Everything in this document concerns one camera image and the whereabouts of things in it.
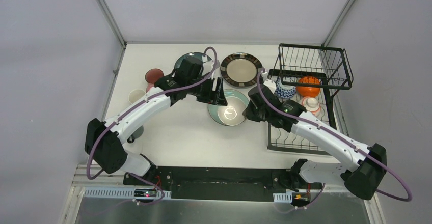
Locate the black striped rim plate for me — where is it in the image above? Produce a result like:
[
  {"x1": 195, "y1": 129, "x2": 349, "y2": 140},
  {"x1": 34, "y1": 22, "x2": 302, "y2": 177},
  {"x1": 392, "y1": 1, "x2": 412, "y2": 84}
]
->
[{"x1": 220, "y1": 52, "x2": 263, "y2": 88}]

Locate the orange bowl white inside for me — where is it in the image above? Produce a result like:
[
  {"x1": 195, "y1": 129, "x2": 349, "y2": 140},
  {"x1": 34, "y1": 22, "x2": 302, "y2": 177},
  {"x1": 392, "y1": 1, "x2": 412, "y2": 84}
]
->
[{"x1": 296, "y1": 76, "x2": 321, "y2": 97}]

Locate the orange floral pattern bowl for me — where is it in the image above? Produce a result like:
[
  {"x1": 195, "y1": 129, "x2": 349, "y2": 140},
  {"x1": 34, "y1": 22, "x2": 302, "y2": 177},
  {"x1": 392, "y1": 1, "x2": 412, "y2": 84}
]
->
[{"x1": 300, "y1": 96, "x2": 321, "y2": 116}]

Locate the dark blue plate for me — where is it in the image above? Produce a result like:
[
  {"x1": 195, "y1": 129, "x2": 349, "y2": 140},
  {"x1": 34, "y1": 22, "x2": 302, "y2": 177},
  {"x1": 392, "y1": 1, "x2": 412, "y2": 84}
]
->
[{"x1": 174, "y1": 52, "x2": 213, "y2": 73}]

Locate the pink cup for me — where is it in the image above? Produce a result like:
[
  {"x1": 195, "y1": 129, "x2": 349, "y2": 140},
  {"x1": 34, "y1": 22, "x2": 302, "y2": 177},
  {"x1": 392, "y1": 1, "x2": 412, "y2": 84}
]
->
[{"x1": 128, "y1": 89, "x2": 146, "y2": 104}]

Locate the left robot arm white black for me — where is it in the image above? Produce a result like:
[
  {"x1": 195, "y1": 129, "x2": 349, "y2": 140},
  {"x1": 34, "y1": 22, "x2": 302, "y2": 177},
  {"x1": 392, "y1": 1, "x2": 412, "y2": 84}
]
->
[{"x1": 85, "y1": 76, "x2": 227, "y2": 186}]

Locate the dark green mug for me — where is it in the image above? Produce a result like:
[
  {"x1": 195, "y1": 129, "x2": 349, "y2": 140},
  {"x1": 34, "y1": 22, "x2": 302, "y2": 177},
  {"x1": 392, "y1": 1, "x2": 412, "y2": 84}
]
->
[{"x1": 127, "y1": 126, "x2": 144, "y2": 144}]

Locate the plain white bowl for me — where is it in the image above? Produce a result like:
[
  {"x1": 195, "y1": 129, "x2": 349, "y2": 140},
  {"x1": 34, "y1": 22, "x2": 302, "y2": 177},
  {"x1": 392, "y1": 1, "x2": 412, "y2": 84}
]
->
[{"x1": 217, "y1": 97, "x2": 248, "y2": 126}]

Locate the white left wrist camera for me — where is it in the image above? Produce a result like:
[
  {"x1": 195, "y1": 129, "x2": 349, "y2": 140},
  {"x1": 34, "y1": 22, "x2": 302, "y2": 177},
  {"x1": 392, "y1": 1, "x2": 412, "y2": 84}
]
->
[{"x1": 175, "y1": 56, "x2": 217, "y2": 85}]

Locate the teal flower plate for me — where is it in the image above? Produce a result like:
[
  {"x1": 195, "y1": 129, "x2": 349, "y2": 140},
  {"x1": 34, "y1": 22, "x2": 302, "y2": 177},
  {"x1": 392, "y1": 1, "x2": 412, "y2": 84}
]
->
[{"x1": 207, "y1": 89, "x2": 249, "y2": 126}]

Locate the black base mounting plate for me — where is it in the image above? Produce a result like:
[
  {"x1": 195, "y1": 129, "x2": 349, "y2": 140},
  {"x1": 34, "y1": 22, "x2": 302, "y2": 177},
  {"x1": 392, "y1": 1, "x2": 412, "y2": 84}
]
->
[{"x1": 142, "y1": 166, "x2": 322, "y2": 202}]

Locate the dark red cup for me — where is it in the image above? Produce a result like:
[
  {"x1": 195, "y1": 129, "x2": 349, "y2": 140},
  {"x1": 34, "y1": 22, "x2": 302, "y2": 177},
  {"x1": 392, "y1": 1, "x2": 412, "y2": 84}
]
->
[{"x1": 145, "y1": 68, "x2": 164, "y2": 92}]

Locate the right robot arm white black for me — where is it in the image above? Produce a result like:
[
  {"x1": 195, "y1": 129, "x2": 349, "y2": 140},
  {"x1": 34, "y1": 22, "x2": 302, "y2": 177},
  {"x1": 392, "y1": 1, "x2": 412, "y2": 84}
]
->
[{"x1": 244, "y1": 85, "x2": 387, "y2": 200}]

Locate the black wire dish rack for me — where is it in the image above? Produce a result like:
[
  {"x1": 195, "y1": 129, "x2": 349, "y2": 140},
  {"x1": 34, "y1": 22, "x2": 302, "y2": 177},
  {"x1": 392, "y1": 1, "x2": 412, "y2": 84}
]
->
[{"x1": 267, "y1": 43, "x2": 354, "y2": 156}]

